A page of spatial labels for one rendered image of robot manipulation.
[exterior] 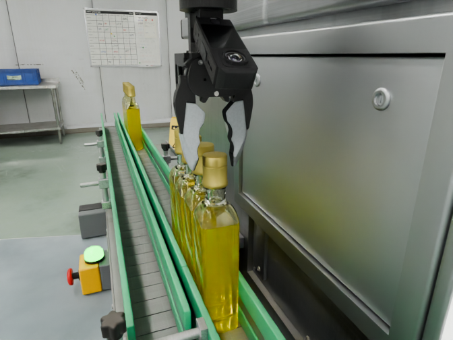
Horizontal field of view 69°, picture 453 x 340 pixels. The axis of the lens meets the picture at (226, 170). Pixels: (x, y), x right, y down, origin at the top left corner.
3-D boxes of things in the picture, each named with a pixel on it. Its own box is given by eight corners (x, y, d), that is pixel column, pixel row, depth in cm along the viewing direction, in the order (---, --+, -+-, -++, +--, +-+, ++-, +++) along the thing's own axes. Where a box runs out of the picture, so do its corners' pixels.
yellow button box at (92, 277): (114, 290, 80) (110, 264, 78) (80, 297, 78) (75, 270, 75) (112, 273, 87) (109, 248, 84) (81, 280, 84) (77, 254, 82)
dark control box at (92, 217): (108, 235, 105) (106, 211, 102) (81, 240, 102) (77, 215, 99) (108, 224, 112) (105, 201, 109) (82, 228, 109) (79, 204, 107)
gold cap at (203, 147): (216, 175, 50) (216, 146, 49) (193, 176, 49) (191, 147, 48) (213, 167, 53) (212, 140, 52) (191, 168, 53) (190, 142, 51)
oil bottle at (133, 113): (143, 149, 153) (137, 86, 143) (130, 150, 151) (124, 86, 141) (141, 146, 157) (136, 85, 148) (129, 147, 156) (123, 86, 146)
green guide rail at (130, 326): (139, 372, 45) (134, 325, 42) (132, 374, 44) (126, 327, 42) (103, 126, 199) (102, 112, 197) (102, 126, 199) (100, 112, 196)
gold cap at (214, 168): (231, 187, 45) (231, 156, 44) (206, 190, 44) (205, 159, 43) (222, 179, 48) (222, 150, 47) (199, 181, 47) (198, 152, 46)
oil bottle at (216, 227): (239, 328, 52) (241, 205, 45) (205, 338, 51) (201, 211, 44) (227, 305, 57) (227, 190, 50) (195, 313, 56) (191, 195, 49)
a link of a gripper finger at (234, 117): (239, 151, 52) (227, 92, 48) (255, 162, 47) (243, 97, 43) (221, 157, 51) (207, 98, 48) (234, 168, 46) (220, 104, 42)
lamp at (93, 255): (104, 262, 79) (103, 251, 78) (84, 266, 77) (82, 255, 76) (104, 252, 83) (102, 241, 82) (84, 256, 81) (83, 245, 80)
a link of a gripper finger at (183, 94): (201, 135, 45) (214, 69, 43) (205, 138, 43) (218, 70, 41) (166, 129, 43) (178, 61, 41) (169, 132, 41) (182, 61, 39)
